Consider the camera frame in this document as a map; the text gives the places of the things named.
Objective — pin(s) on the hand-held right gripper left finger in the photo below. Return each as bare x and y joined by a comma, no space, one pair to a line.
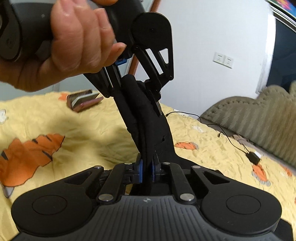
139,172

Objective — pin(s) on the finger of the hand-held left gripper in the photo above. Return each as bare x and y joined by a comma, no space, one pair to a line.
101,78
153,89

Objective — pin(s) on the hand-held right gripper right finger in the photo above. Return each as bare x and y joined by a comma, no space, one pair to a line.
154,173

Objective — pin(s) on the black pants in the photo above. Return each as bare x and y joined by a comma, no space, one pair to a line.
148,129

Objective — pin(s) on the person's left hand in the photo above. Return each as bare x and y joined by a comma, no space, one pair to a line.
76,46

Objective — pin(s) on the brown phone case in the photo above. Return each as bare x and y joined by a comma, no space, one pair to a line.
84,103

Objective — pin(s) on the yellow printed blanket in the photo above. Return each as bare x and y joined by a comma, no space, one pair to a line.
81,139

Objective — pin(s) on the pink cloth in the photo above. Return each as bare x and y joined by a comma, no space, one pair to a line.
239,139

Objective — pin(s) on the black charger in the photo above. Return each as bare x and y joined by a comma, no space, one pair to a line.
252,159

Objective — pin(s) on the white power adapter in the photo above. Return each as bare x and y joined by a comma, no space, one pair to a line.
257,154

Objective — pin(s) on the olive padded headboard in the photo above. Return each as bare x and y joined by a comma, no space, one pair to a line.
266,120

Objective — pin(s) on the white wall socket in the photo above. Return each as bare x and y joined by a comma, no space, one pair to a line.
218,58
228,62

